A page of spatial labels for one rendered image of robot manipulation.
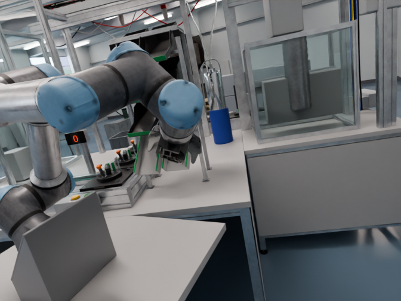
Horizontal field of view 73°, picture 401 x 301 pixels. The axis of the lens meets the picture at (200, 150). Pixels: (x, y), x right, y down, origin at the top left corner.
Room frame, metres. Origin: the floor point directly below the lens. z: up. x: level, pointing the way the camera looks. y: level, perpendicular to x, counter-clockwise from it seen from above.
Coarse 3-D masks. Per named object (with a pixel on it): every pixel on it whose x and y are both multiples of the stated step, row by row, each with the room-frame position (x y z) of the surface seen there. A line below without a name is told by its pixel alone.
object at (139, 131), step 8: (136, 104) 1.47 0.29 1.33; (136, 112) 1.45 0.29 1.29; (144, 112) 1.51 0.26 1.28; (136, 120) 1.43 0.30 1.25; (144, 120) 1.43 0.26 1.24; (152, 120) 1.41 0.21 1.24; (136, 128) 1.38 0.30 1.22; (144, 128) 1.36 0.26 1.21; (128, 136) 1.33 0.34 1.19; (136, 136) 1.32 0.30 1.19
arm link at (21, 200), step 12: (0, 192) 0.83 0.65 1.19; (12, 192) 0.84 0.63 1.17; (24, 192) 0.85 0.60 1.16; (36, 192) 0.87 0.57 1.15; (0, 204) 0.80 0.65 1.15; (12, 204) 0.81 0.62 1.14; (24, 204) 0.82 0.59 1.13; (36, 204) 0.85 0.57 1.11; (0, 216) 0.78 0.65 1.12; (12, 216) 0.78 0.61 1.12; (0, 228) 0.79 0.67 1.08
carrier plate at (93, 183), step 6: (126, 168) 1.54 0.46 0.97; (132, 168) 1.51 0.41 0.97; (126, 174) 1.43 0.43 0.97; (90, 180) 1.45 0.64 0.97; (96, 180) 1.43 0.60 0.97; (114, 180) 1.36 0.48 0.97; (120, 180) 1.35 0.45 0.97; (126, 180) 1.36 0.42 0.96; (84, 186) 1.36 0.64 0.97; (90, 186) 1.35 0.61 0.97; (96, 186) 1.33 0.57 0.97; (102, 186) 1.32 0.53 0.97; (108, 186) 1.31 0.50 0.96; (114, 186) 1.31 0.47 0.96
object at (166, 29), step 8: (176, 24) 1.38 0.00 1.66; (144, 32) 1.40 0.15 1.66; (152, 32) 1.40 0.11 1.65; (160, 32) 1.39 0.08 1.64; (112, 40) 1.43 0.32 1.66; (120, 40) 1.43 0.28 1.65; (128, 40) 1.42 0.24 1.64; (176, 40) 1.38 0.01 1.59; (184, 40) 1.55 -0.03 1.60; (184, 48) 1.55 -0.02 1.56; (184, 64) 1.38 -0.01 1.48; (184, 72) 1.38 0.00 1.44; (184, 80) 1.38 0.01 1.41; (192, 80) 1.55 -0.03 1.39; (128, 112) 1.44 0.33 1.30; (200, 120) 1.55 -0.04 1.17; (200, 128) 1.55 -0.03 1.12; (200, 136) 1.55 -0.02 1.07; (200, 160) 1.38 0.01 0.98; (208, 160) 1.55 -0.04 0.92; (208, 168) 1.55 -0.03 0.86; (160, 176) 1.59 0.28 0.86
